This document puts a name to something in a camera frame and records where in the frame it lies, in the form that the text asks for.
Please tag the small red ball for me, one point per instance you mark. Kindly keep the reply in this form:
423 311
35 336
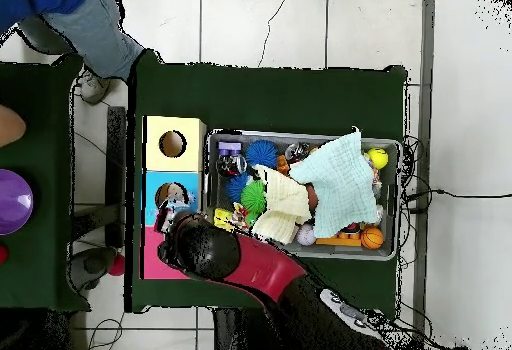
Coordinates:
3 254

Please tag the yellow smiley ball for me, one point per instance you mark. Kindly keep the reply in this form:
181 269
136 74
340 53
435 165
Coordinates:
378 158

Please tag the white toy baseball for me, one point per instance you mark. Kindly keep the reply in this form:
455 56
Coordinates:
306 234

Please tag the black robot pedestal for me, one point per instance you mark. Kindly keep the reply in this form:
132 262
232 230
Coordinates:
240 334

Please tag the person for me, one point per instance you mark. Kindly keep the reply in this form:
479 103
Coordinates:
92 34

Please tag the large green spiky ball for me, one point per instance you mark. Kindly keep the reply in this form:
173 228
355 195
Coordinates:
254 196

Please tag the wooden box with three holes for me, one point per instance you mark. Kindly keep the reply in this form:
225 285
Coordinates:
192 158

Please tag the grey object with red knob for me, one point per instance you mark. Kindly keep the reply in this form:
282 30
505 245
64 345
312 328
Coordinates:
94 266

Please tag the crushed black drink can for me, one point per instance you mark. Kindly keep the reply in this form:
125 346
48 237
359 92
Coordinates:
231 165

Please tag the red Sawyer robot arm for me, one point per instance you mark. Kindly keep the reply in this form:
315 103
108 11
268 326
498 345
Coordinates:
256 266

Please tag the dark green table cloth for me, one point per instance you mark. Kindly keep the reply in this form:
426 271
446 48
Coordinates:
280 98
40 266

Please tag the bottle with blue label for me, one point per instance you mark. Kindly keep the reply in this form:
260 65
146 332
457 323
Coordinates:
178 206

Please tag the cream waffle cloth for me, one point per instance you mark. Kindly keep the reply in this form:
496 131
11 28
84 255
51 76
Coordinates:
286 202

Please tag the purple toy brick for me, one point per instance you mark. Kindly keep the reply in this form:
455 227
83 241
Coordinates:
230 148

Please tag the person's hand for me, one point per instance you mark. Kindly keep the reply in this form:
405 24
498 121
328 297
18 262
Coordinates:
10 126

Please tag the blue spiky rubber ball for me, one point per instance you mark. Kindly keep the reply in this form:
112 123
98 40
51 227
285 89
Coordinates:
261 154
237 186

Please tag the purple ball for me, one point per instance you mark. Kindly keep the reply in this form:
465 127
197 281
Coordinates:
14 202

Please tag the light blue waffle cloth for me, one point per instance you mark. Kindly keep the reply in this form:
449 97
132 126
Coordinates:
344 182

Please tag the black upright panel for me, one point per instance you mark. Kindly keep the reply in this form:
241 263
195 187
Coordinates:
116 146

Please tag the orange toy basketball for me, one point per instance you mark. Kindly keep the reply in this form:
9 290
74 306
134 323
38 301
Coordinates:
372 238

